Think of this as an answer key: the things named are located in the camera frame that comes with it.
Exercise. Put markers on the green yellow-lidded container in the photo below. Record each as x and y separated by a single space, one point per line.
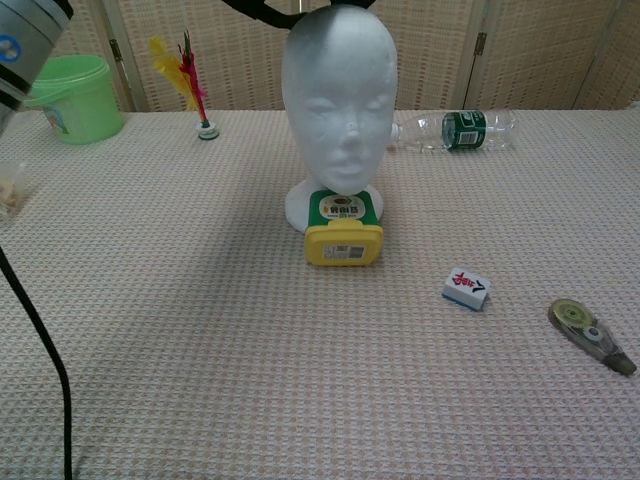
342 240

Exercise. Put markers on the beige folding screen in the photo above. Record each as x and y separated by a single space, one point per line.
525 50

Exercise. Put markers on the feather shuttlecock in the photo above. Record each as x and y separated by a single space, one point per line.
190 80

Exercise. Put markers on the pink woven tablecloth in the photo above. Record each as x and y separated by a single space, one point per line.
300 375

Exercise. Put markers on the white foam mannequin head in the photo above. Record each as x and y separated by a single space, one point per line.
337 110

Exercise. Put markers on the green plastic bucket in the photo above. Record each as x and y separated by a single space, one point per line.
85 110

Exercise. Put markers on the black baseball cap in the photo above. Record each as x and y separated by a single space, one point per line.
270 15

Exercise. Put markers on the white mahjong tile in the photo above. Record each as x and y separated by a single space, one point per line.
465 290

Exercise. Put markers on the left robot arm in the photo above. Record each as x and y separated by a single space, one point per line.
25 45

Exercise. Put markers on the clear snack bag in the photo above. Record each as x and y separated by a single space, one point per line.
10 192

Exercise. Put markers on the clear bottle green label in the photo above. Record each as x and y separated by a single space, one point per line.
462 130

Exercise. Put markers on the correction tape dispenser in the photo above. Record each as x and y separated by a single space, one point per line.
580 325

